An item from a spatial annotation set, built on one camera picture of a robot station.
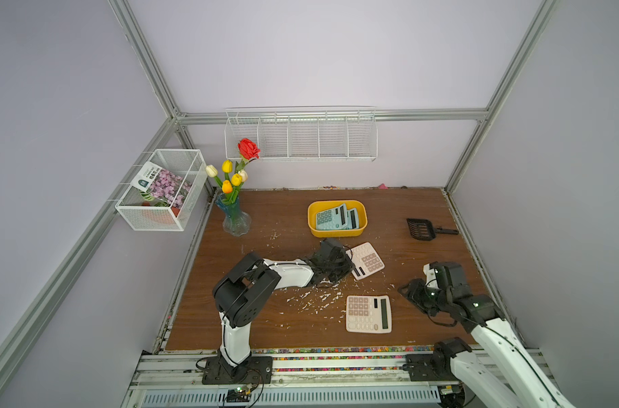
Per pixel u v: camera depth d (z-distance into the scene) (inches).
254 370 28.7
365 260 36.9
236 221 39.7
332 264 30.8
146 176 28.5
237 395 28.2
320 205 42.5
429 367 28.9
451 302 22.5
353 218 41.4
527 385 16.9
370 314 32.4
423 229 41.6
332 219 41.3
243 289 20.0
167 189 29.5
